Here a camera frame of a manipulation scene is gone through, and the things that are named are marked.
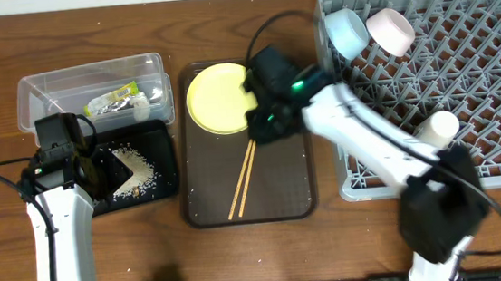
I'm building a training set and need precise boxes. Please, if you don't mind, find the wooden chopstick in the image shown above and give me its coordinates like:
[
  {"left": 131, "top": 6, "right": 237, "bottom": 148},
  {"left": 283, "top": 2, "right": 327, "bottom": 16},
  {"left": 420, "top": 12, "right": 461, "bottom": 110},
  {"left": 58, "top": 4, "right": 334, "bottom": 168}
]
[
  {"left": 227, "top": 140, "right": 250, "bottom": 220},
  {"left": 238, "top": 140, "right": 256, "bottom": 218}
]

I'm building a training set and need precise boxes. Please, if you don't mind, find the pile of rice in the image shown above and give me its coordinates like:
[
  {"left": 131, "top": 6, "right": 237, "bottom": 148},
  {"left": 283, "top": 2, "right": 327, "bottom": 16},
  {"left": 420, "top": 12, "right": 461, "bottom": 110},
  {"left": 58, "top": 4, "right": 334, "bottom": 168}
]
[{"left": 113, "top": 147, "right": 157, "bottom": 198}]

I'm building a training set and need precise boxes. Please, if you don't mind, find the yellow plate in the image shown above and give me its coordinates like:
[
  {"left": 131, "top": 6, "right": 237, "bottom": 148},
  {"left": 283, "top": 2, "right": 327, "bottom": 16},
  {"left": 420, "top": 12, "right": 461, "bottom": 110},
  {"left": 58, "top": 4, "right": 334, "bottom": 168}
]
[{"left": 186, "top": 63, "right": 257, "bottom": 135}]

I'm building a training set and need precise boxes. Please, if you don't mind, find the green snack wrapper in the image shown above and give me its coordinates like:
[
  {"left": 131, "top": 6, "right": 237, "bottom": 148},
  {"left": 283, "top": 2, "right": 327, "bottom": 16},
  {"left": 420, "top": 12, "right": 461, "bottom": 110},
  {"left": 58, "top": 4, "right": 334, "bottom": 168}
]
[{"left": 83, "top": 82, "right": 149, "bottom": 117}]

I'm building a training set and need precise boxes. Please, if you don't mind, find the white tissue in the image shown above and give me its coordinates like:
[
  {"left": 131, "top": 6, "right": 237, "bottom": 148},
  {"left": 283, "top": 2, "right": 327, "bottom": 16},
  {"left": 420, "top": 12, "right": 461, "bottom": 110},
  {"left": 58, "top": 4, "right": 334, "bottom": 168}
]
[{"left": 129, "top": 92, "right": 169, "bottom": 122}]

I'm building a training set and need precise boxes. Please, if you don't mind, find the light blue bowl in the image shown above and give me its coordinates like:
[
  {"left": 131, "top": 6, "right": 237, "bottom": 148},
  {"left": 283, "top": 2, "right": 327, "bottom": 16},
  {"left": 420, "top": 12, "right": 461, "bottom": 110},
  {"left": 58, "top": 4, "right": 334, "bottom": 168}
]
[{"left": 324, "top": 8, "right": 369, "bottom": 61}]

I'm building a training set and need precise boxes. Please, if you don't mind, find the white bowl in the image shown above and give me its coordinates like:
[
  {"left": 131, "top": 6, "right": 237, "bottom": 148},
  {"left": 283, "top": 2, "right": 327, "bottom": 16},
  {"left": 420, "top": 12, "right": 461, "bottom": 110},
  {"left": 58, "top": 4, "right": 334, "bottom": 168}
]
[{"left": 366, "top": 8, "right": 415, "bottom": 57}]

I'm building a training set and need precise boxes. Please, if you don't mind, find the small white cup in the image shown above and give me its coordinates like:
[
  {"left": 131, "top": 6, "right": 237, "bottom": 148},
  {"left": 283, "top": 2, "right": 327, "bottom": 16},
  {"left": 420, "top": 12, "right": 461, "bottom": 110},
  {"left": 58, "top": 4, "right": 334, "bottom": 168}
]
[{"left": 414, "top": 110, "right": 460, "bottom": 150}]

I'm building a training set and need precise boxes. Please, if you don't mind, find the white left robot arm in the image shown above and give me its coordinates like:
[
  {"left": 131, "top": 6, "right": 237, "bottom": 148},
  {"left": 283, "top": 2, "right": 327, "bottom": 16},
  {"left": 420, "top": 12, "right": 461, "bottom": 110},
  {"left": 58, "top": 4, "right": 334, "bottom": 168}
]
[{"left": 18, "top": 142, "right": 132, "bottom": 281}]

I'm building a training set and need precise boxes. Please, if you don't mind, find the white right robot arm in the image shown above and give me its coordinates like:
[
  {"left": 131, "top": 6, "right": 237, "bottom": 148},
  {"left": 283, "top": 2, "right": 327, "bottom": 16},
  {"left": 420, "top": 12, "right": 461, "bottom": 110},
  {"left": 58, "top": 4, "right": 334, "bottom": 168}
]
[{"left": 243, "top": 66, "right": 490, "bottom": 281}]

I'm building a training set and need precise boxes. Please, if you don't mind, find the black waste tray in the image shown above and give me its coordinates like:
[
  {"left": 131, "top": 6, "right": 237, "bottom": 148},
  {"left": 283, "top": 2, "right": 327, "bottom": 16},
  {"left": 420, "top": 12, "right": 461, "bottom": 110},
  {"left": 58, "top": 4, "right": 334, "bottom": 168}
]
[{"left": 93, "top": 120, "right": 179, "bottom": 217}]

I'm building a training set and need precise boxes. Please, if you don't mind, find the clear plastic waste bin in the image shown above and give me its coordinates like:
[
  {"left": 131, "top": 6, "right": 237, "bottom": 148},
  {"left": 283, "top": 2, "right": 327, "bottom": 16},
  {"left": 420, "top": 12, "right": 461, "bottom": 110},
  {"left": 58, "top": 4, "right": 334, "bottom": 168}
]
[{"left": 17, "top": 53, "right": 175, "bottom": 134}]

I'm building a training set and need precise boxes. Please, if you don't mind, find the grey dishwasher rack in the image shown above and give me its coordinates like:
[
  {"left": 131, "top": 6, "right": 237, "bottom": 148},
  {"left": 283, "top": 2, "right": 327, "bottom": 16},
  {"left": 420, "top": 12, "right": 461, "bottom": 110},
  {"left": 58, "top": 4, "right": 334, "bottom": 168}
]
[{"left": 315, "top": 0, "right": 501, "bottom": 189}]

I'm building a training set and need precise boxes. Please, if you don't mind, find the dark brown serving tray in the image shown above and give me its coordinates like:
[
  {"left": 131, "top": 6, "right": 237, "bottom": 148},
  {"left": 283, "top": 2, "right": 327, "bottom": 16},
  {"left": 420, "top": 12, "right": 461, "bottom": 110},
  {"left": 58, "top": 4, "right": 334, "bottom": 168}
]
[{"left": 178, "top": 61, "right": 317, "bottom": 228}]

